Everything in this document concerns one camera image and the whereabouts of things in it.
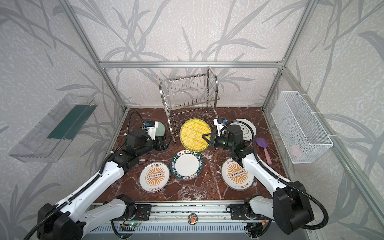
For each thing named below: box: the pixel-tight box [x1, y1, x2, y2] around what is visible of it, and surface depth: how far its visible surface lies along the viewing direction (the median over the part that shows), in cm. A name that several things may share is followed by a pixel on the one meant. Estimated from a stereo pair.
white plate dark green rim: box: [170, 150, 204, 181], surface depth 91 cm
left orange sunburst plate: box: [139, 161, 171, 194], surface depth 86 cm
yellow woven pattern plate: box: [179, 118, 212, 153], surface depth 79 cm
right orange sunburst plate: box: [221, 158, 255, 191], surface depth 86 cm
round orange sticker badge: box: [187, 212, 198, 226], surface depth 73 cm
